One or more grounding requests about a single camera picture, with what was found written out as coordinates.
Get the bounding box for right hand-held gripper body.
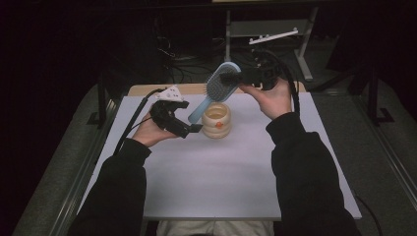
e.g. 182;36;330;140
242;28;299;91

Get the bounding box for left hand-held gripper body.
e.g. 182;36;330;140
149;85;191;139

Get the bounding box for light blue hairbrush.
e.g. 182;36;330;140
187;61;243;125

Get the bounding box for cream ribbed cup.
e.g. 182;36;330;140
201;101;232;140

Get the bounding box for person's left hand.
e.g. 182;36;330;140
132;109;179;148

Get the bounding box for person's right hand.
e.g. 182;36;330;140
239;79;293;121

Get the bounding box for wooden table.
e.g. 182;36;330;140
127;81;308;97

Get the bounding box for white table cover sheet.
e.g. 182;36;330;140
77;91;363;221

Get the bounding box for black metal stand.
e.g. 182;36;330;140
311;62;396;127
87;75;119;132

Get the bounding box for person's white clothing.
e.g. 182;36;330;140
156;219;274;236

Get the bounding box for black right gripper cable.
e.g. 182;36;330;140
252;48;301;116

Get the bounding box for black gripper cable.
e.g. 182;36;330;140
112;87;168;156
252;48;301;116

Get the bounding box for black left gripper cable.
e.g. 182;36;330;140
112;87;168;156

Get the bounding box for black cables on floor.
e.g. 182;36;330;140
153;16;296;85

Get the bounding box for white metal desk frame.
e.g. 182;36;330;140
224;6;319;83

